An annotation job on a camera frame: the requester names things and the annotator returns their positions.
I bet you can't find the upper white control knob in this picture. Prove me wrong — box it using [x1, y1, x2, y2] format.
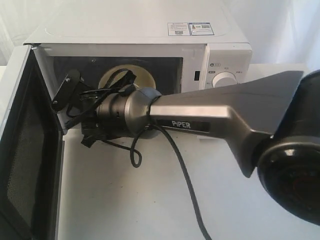
[211, 71, 238, 88]

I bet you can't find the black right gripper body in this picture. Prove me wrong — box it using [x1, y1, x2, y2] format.
[51, 68, 135, 148]

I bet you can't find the cream ceramic bowl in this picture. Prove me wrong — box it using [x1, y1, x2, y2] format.
[98, 64, 156, 89]

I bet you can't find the blue warning sticker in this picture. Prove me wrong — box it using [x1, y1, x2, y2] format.
[167, 22, 215, 36]

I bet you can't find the white microwave door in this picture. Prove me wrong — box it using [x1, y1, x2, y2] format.
[0, 45, 64, 240]

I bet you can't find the white microwave oven body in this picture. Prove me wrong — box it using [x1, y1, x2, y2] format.
[22, 12, 253, 138]

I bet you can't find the silver Piper robot arm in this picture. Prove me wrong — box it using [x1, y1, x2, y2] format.
[52, 56, 320, 225]

